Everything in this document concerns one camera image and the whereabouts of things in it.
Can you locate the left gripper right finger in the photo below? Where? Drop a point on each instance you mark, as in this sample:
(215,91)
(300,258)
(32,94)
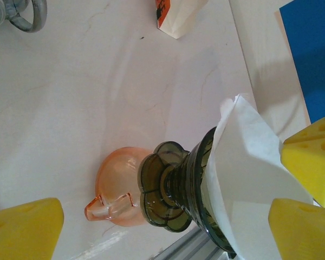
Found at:
(306,233)

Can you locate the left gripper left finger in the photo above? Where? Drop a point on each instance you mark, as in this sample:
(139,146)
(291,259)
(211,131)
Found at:
(21,233)

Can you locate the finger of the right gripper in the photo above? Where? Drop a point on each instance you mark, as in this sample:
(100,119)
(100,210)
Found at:
(311,162)

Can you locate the orange glass server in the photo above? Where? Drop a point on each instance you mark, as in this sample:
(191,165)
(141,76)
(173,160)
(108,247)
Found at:
(116,173)

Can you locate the olive green glass dripper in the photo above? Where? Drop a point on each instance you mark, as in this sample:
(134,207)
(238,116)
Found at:
(178,184)

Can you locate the paper filter pack orange label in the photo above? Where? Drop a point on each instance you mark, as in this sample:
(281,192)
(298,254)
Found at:
(178,16)

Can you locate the grey glass server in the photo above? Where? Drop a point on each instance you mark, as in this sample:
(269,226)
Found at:
(42,13)

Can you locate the aluminium front rail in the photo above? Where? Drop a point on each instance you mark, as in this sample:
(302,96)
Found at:
(189,246)

